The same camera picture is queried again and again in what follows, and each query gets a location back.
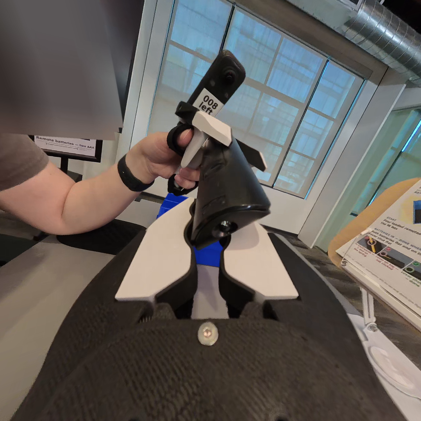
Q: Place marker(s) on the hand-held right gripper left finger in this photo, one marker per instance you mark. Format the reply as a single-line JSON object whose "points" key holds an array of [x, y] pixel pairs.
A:
{"points": [[154, 263]]}

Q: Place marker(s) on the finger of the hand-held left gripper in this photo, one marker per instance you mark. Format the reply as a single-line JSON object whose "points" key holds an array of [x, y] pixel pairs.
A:
{"points": [[212, 128], [255, 156]]}

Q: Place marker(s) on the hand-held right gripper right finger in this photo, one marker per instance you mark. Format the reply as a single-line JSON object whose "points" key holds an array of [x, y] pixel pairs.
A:
{"points": [[263, 263]]}

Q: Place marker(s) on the black remote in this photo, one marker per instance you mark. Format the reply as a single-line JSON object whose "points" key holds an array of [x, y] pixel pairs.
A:
{"points": [[227, 191]]}

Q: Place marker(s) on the person's left forearm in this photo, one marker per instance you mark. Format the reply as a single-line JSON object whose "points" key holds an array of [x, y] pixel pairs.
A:
{"points": [[72, 200]]}

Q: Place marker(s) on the person's left hand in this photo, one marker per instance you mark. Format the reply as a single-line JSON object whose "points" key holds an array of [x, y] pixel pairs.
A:
{"points": [[154, 154]]}

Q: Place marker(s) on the blue plastic bin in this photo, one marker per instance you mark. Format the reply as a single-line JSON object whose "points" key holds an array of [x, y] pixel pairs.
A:
{"points": [[210, 253]]}

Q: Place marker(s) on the black textured cushion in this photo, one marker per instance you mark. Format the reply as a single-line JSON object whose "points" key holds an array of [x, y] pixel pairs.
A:
{"points": [[99, 237]]}

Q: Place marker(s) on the black wristband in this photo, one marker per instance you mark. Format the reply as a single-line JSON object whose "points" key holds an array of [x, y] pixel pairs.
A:
{"points": [[131, 176]]}

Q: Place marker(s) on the instruction sheet on stand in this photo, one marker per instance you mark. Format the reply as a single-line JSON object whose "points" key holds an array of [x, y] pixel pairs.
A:
{"points": [[355, 223]]}

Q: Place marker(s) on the printed instruction poster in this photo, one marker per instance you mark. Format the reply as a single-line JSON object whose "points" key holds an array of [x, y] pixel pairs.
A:
{"points": [[391, 256]]}

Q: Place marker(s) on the white tag sign board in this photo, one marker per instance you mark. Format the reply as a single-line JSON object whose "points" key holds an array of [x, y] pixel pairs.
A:
{"points": [[66, 146]]}

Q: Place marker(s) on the white stand base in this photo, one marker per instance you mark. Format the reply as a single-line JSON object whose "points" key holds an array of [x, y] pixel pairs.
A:
{"points": [[388, 358]]}

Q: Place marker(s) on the person's torso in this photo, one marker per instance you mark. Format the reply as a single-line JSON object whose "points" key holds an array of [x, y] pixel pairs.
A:
{"points": [[20, 161]]}

